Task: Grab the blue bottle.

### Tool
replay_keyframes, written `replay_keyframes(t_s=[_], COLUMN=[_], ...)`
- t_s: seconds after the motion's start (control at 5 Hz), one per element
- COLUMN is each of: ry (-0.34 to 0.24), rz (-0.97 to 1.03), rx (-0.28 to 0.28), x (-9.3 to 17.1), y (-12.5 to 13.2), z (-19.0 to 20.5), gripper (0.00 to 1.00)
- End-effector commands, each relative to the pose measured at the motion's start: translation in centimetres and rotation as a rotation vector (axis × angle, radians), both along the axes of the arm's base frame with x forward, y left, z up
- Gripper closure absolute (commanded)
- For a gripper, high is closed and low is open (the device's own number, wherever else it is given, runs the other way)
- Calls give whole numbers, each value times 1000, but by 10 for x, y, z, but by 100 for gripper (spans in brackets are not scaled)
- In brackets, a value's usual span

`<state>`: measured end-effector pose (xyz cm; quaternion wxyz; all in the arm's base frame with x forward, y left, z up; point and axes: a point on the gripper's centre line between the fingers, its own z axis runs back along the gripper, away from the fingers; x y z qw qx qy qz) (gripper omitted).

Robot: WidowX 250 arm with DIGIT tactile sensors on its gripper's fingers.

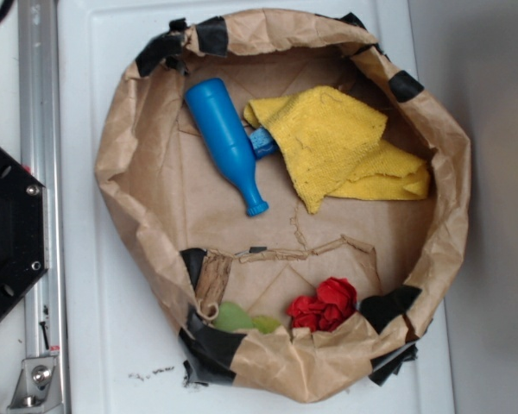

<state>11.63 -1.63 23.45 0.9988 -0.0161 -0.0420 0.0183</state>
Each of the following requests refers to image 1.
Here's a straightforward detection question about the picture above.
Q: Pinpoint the blue sponge piece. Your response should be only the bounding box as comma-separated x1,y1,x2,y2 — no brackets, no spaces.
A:
249,127,279,160

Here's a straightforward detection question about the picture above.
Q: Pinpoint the yellow microfiber cloth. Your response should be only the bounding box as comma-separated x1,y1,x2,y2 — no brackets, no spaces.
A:
243,85,431,214

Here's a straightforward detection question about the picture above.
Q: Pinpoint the brown paper bag basket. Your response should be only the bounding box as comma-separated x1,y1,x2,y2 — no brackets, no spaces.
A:
95,9,471,403

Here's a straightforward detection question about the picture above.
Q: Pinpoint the green soft object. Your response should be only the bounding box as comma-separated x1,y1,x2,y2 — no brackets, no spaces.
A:
212,302,281,334

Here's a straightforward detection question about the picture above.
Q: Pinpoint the blue plastic bottle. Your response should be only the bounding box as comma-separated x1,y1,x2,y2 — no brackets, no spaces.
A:
185,78,268,216

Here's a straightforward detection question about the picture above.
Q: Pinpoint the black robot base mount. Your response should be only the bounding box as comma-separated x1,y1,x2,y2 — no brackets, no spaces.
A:
0,147,47,322

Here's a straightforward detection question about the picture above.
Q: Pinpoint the metal corner bracket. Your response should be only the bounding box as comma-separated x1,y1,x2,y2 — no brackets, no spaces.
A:
7,356,62,413

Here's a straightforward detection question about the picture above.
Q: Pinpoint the aluminium extrusion rail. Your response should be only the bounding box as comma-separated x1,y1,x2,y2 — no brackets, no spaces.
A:
18,1,72,413

